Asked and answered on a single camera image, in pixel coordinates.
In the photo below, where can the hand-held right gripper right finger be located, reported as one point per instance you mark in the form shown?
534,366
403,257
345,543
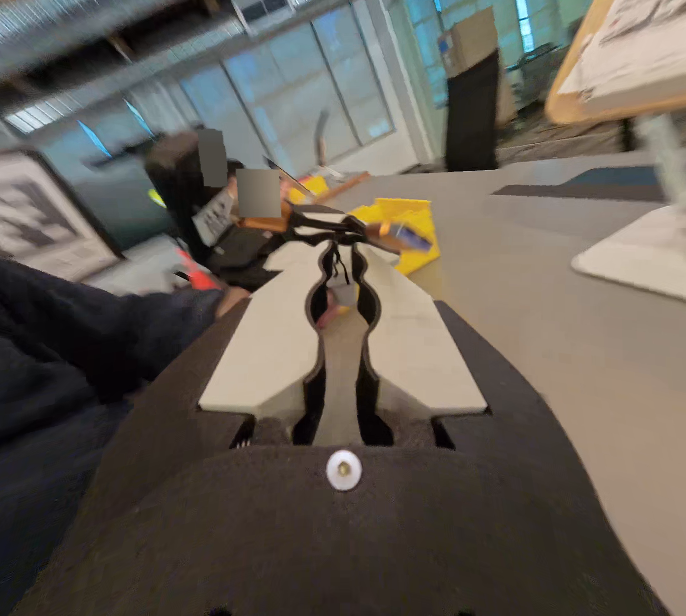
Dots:
418,353

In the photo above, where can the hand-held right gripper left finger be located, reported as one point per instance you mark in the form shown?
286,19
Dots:
262,353

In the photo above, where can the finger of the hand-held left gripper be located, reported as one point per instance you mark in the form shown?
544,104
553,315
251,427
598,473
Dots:
321,230
292,256

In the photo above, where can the yellow plastic bin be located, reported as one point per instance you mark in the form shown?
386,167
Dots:
412,208

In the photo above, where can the person's left hand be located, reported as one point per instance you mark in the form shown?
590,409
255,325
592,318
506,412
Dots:
233,302

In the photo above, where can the cardboard box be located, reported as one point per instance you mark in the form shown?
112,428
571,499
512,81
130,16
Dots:
471,37

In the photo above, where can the black white framed poster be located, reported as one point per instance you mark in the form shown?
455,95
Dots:
43,219

